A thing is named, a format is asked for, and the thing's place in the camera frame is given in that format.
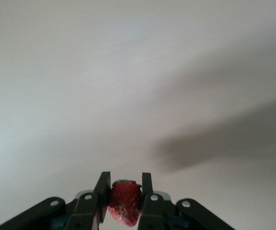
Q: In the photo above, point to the red strawberry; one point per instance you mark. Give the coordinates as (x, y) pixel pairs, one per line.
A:
(124, 201)

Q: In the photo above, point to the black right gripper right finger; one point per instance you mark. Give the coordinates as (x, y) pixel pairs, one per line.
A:
(152, 210)

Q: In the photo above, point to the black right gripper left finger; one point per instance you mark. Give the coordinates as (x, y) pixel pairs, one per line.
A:
(85, 210)

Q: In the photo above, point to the table cover sheet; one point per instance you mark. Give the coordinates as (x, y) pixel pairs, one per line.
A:
(80, 72)

